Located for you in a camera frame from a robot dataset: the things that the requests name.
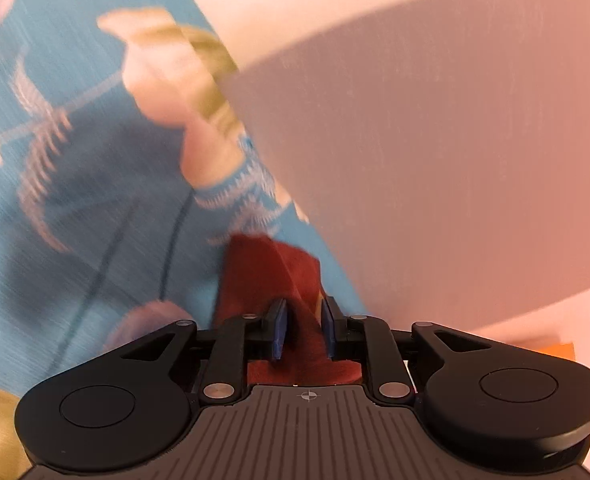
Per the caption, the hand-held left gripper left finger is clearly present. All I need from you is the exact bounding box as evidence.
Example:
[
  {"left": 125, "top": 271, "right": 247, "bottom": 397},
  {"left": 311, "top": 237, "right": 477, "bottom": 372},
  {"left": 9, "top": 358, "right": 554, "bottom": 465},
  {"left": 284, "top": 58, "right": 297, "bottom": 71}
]
[{"left": 104, "top": 299, "right": 290, "bottom": 404}]

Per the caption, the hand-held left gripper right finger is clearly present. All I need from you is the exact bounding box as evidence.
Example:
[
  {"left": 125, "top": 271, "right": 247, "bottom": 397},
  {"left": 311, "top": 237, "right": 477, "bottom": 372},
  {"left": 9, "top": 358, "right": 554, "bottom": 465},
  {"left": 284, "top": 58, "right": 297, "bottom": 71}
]
[{"left": 322, "top": 296, "right": 496, "bottom": 404}]

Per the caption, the red knit sweater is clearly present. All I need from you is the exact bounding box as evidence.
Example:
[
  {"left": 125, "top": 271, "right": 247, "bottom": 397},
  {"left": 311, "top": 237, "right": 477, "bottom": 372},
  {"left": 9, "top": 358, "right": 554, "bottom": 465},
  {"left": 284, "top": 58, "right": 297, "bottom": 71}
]
[{"left": 209, "top": 232, "right": 366, "bottom": 387}]

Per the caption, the blue floral bed sheet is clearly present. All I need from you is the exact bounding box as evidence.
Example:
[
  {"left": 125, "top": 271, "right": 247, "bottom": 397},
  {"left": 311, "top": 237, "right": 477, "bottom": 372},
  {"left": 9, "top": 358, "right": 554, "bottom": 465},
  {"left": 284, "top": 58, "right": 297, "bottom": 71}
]
[{"left": 0, "top": 0, "right": 373, "bottom": 480}]

